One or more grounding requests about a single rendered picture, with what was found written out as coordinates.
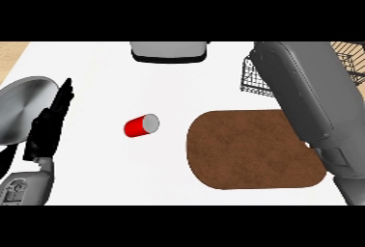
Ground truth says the brown wooden cutting board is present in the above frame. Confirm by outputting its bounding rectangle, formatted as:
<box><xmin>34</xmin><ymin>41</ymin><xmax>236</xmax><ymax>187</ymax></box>
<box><xmin>185</xmin><ymin>109</ymin><xmax>328</xmax><ymax>190</ymax></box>

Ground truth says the black wire tiered basket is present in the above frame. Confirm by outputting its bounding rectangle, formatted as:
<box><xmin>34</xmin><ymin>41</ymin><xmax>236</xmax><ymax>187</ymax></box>
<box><xmin>239</xmin><ymin>41</ymin><xmax>365</xmax><ymax>98</ymax></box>

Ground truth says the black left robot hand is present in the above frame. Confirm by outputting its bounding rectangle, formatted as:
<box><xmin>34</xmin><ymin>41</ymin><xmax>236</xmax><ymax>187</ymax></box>
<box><xmin>21</xmin><ymin>77</ymin><xmax>75</xmax><ymax>163</ymax></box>

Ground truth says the red can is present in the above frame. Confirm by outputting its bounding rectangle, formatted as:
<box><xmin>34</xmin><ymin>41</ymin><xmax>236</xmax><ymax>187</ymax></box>
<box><xmin>122</xmin><ymin>113</ymin><xmax>161</xmax><ymax>139</ymax></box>

